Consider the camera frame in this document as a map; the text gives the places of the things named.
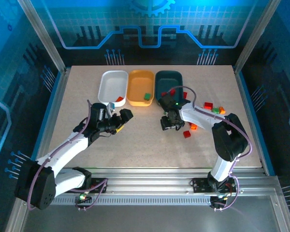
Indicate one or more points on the long red lego brick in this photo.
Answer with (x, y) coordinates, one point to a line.
(172, 91)

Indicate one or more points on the orange curved lego brick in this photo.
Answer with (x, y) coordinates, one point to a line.
(222, 110)

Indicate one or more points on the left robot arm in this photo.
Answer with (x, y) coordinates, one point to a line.
(62, 149)

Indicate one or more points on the red sloped lego brick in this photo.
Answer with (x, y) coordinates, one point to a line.
(185, 95)

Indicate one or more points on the teal plastic container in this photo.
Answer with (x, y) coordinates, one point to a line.
(168, 79)

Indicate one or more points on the yellow plastic container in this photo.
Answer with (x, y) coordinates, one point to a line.
(139, 84)

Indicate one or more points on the white plastic container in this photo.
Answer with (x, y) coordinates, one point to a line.
(111, 82)

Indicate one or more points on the small LED connector board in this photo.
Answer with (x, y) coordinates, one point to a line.
(82, 197)
(220, 198)

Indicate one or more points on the grey metal front panel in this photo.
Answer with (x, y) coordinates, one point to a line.
(147, 220)

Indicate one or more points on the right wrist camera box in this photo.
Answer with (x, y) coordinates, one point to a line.
(172, 115)

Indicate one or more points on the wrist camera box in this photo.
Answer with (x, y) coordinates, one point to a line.
(172, 115)
(110, 107)

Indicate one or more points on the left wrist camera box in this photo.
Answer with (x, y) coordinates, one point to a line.
(110, 107)

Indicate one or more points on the aluminium side rail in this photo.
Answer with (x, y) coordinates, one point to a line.
(252, 120)
(53, 101)

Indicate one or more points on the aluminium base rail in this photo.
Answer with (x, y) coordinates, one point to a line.
(147, 183)

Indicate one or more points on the aluminium frame post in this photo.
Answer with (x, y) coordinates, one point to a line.
(255, 36)
(45, 38)

